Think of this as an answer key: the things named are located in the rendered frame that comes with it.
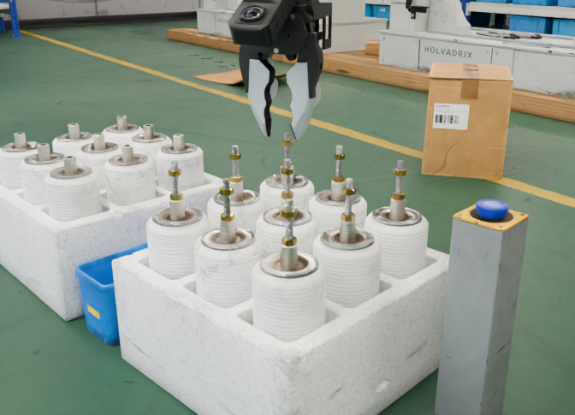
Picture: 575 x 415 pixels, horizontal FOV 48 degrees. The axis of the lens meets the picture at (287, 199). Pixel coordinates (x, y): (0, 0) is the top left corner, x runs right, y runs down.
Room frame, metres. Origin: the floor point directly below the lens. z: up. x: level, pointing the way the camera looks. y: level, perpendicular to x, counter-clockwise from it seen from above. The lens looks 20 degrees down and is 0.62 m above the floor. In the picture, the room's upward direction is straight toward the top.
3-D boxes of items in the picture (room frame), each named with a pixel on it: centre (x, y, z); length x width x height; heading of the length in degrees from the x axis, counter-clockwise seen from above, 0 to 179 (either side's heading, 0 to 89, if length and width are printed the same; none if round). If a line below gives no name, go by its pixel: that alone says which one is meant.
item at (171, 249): (0.91, 0.17, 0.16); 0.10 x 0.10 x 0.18
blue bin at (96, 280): (1.07, 0.23, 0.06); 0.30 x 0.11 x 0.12; 134
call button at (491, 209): (0.76, -0.26, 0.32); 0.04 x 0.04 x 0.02
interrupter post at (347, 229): (0.83, -0.08, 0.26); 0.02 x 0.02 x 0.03
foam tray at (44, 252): (1.30, 0.39, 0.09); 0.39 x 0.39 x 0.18; 43
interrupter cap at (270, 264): (0.75, 0.00, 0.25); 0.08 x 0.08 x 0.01
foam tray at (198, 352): (0.91, 0.00, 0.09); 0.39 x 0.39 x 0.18; 45
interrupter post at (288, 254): (0.75, 0.00, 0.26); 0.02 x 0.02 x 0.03
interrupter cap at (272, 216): (0.91, 0.00, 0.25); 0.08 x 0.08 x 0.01
